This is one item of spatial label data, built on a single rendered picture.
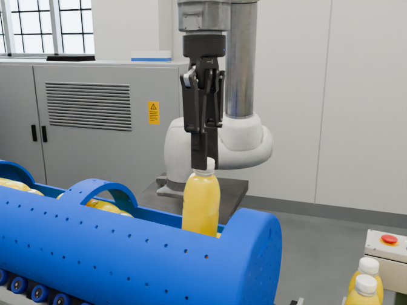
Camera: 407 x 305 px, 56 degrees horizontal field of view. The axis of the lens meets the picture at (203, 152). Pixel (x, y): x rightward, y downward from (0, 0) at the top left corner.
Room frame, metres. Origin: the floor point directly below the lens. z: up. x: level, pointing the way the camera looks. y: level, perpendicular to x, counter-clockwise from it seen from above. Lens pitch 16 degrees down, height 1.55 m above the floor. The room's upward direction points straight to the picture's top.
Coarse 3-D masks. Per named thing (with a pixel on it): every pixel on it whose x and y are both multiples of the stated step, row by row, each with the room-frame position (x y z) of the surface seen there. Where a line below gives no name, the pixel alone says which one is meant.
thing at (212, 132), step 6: (210, 132) 0.70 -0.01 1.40; (216, 132) 0.69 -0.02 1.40; (210, 138) 0.70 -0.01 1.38; (216, 138) 0.69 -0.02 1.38; (210, 144) 0.70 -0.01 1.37; (216, 144) 0.69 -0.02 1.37; (210, 150) 0.70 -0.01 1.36; (216, 150) 0.69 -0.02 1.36; (210, 156) 0.70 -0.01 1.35; (216, 156) 0.69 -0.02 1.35; (216, 162) 0.69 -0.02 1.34
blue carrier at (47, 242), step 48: (0, 192) 0.88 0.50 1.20; (48, 192) 1.12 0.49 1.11; (96, 192) 0.83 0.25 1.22; (0, 240) 0.80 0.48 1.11; (48, 240) 0.74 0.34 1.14; (96, 240) 0.70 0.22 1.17; (144, 240) 0.66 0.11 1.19; (192, 240) 0.63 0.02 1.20; (240, 240) 0.61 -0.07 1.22; (96, 288) 0.67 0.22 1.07; (144, 288) 0.62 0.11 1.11; (192, 288) 0.58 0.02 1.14; (240, 288) 0.55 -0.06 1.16
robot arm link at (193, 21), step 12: (180, 0) 0.66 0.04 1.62; (192, 0) 0.64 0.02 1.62; (204, 0) 0.64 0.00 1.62; (216, 0) 0.64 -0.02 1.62; (228, 0) 0.66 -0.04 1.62; (180, 12) 0.66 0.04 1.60; (192, 12) 0.64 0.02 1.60; (204, 12) 0.64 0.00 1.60; (216, 12) 0.64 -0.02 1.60; (228, 12) 0.66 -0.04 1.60; (180, 24) 0.66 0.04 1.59; (192, 24) 0.64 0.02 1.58; (204, 24) 0.64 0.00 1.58; (216, 24) 0.64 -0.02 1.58; (228, 24) 0.66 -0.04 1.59
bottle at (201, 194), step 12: (192, 180) 0.67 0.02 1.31; (204, 180) 0.66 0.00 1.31; (216, 180) 0.67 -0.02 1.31; (192, 192) 0.66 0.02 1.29; (204, 192) 0.65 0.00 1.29; (216, 192) 0.66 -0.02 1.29; (192, 204) 0.65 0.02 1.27; (204, 204) 0.65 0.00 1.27; (216, 204) 0.66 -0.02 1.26; (192, 216) 0.65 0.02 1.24; (204, 216) 0.65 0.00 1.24; (216, 216) 0.67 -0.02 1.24; (192, 228) 0.65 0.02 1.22; (204, 228) 0.65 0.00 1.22; (216, 228) 0.67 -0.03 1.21
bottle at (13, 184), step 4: (0, 180) 0.99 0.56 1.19; (4, 180) 0.99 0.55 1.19; (8, 180) 1.00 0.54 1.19; (12, 180) 1.00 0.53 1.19; (0, 184) 0.98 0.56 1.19; (4, 184) 0.97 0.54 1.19; (8, 184) 0.97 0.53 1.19; (12, 184) 0.97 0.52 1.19; (16, 184) 0.97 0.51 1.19; (20, 184) 0.97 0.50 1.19; (24, 184) 0.99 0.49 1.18; (16, 188) 0.96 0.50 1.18; (20, 188) 0.96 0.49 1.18; (24, 188) 0.96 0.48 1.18; (28, 188) 0.98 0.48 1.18
